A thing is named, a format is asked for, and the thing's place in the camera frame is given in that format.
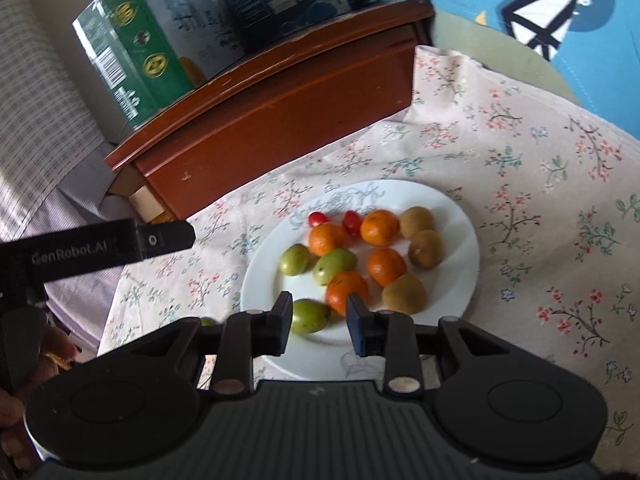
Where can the person's left hand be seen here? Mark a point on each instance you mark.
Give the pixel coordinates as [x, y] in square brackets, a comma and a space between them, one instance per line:
[55, 352]

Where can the floral tablecloth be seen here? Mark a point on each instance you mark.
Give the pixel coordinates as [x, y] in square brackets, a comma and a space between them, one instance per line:
[540, 200]

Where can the green carton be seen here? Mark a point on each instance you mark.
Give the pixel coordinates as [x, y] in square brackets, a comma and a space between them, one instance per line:
[135, 70]

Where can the blue carton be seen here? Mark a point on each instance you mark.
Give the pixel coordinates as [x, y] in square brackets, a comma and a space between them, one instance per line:
[285, 5]

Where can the brown fruit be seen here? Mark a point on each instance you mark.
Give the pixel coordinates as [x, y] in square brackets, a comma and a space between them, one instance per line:
[351, 222]

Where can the white plate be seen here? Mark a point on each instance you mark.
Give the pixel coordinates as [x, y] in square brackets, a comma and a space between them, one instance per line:
[450, 265]

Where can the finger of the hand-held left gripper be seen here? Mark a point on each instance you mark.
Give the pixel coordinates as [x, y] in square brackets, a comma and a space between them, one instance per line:
[167, 237]

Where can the checkered cloth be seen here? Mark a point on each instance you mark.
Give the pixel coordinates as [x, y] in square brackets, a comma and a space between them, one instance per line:
[35, 110]

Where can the lilac striped cloth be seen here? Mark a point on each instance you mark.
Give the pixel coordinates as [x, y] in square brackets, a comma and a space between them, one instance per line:
[82, 192]

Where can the cherry tomato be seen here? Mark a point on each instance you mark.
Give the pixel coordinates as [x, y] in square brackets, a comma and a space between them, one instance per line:
[317, 218]

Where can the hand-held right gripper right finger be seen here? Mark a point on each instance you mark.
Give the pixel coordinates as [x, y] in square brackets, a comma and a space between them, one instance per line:
[355, 325]

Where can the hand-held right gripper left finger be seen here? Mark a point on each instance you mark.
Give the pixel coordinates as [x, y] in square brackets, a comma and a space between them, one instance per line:
[286, 320]

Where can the blue printed blanket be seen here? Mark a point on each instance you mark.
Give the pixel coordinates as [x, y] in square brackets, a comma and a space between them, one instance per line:
[540, 15]

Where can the wooden nightstand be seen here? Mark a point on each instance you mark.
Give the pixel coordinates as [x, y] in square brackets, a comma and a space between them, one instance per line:
[280, 115]

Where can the green jujube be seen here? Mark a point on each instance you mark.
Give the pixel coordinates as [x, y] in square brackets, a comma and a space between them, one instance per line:
[334, 266]
[293, 259]
[207, 321]
[310, 316]

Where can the brown kiwi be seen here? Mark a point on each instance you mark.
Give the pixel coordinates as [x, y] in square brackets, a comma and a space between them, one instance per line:
[417, 221]
[404, 294]
[426, 248]

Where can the orange mandarin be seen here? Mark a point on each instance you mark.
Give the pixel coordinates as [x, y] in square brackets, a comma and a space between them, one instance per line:
[386, 266]
[327, 239]
[380, 227]
[347, 291]

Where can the cardboard box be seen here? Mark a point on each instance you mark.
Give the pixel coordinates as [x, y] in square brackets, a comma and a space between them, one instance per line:
[137, 195]

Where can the green cushion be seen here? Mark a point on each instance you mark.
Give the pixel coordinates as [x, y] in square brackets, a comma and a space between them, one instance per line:
[475, 45]

